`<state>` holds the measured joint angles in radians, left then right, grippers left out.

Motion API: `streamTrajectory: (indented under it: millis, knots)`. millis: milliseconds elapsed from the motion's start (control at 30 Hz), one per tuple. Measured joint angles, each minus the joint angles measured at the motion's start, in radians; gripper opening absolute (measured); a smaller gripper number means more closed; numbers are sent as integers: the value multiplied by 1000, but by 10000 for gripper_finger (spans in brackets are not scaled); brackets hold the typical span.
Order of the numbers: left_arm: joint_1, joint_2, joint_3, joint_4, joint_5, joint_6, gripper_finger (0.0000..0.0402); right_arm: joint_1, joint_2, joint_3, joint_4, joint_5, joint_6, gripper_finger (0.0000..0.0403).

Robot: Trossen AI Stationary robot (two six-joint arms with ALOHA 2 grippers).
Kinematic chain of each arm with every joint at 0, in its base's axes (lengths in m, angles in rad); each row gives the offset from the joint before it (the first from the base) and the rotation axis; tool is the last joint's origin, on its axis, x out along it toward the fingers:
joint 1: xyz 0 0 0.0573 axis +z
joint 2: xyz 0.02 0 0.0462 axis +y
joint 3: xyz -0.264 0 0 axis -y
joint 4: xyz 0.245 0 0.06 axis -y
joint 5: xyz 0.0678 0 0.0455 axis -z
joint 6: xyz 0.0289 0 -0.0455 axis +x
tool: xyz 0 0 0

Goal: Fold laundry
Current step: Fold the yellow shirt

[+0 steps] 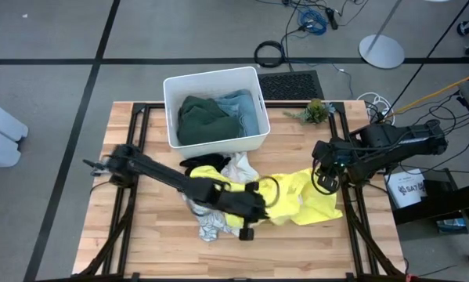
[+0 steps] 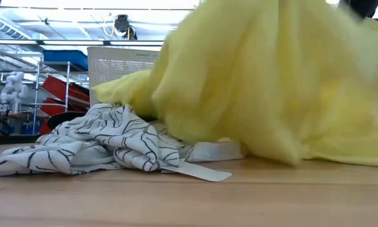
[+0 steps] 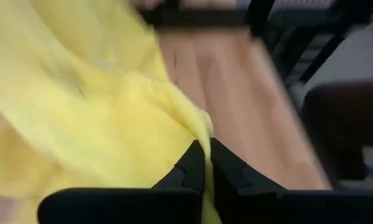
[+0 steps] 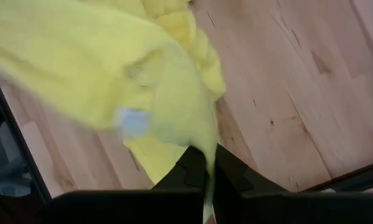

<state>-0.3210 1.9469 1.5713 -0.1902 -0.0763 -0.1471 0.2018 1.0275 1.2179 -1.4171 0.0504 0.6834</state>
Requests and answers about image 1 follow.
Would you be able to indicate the grey round-base lamp stand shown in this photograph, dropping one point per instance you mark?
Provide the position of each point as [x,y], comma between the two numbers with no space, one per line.
[381,51]

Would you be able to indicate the light blue denim jeans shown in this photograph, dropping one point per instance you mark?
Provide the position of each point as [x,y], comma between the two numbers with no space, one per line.
[246,113]

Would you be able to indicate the black garment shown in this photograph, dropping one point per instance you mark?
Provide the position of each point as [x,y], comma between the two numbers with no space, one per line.
[204,160]

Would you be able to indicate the black equipment cart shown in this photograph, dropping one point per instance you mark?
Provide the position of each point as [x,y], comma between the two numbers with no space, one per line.
[453,199]

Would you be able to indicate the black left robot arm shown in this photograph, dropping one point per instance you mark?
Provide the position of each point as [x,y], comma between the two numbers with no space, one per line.
[159,172]

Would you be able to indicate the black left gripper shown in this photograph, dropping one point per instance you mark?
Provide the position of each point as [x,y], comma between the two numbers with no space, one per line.
[242,205]

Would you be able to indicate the small artificial green plant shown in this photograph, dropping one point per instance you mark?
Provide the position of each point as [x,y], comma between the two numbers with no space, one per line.
[315,110]

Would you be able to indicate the white perforated plastic basket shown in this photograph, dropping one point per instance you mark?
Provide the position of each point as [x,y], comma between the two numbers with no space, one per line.
[179,90]

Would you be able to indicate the yellow shirt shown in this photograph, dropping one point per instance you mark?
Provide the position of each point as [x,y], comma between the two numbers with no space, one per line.
[304,196]

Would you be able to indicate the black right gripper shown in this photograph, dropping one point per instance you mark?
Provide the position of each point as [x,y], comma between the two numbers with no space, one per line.
[330,156]

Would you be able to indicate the black power adapter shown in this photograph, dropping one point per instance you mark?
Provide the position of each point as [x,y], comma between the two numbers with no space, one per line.
[332,19]

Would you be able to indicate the white printed box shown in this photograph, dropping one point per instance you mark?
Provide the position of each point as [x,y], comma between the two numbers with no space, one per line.
[408,190]

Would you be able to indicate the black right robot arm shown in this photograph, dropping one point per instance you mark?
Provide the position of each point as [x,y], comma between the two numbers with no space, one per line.
[394,141]

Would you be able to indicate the blue flat box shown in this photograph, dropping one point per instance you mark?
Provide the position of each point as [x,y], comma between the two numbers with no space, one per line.
[451,226]

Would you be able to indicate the yellow pole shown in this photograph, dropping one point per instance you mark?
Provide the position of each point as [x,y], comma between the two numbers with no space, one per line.
[434,94]

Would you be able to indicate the black aluminium table frame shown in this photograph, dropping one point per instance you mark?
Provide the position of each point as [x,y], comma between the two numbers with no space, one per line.
[281,104]

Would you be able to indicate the black grid floor mat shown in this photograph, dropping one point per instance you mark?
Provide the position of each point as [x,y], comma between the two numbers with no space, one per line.
[291,85]

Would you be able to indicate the white patterned shirt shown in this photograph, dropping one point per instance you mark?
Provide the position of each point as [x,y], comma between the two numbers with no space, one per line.
[208,227]

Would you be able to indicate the dark green sweatshirt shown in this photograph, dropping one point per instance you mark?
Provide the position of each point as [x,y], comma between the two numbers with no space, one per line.
[206,125]

